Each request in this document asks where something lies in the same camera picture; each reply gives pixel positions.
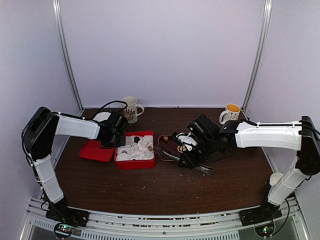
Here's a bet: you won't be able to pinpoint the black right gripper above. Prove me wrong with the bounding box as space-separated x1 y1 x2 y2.
177 136 217 170

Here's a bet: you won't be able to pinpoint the dark brown chocolate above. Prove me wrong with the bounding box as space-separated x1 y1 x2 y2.
133 136 140 143

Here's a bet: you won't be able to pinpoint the red tin lid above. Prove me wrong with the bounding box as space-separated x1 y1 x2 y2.
78 139 115 163

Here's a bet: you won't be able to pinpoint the metal serving tongs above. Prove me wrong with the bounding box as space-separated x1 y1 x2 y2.
153 146 214 175

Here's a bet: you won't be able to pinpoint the red tin box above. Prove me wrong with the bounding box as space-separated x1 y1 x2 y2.
113 130 156 170

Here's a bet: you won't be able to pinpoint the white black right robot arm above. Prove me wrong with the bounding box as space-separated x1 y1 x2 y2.
172 114 320 226

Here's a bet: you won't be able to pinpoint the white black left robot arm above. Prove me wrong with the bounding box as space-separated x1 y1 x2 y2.
21 106 128 227

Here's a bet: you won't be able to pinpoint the white ceramic bowl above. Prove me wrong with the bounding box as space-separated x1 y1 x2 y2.
93 112 111 122

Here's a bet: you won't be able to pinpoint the tall coral pattern mug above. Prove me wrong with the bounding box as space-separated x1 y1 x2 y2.
121 96 145 124

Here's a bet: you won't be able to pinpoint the white paper liners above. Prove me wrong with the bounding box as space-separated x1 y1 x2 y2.
115 135 155 162

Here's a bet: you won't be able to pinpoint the flower pattern mug yellow inside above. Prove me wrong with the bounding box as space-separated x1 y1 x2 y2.
218 103 241 125

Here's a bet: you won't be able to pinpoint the dark red lacquer tray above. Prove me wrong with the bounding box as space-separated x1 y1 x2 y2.
157 135 187 162

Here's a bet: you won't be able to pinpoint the white paper cup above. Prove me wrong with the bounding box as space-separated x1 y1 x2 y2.
269 172 284 187

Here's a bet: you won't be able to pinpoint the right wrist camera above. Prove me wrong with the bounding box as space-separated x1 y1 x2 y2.
171 132 198 152

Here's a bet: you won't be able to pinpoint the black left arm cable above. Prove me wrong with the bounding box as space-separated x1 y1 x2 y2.
97 99 126 118

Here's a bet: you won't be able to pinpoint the aluminium front rail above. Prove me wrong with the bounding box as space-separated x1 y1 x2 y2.
23 192 307 240

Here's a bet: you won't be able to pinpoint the aluminium right corner post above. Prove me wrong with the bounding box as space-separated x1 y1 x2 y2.
242 0 273 114

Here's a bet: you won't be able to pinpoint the aluminium corner post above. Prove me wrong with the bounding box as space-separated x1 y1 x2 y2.
52 0 84 112
242 0 273 114

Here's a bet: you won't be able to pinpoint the aluminium left corner post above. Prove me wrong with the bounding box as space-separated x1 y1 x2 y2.
52 0 84 112

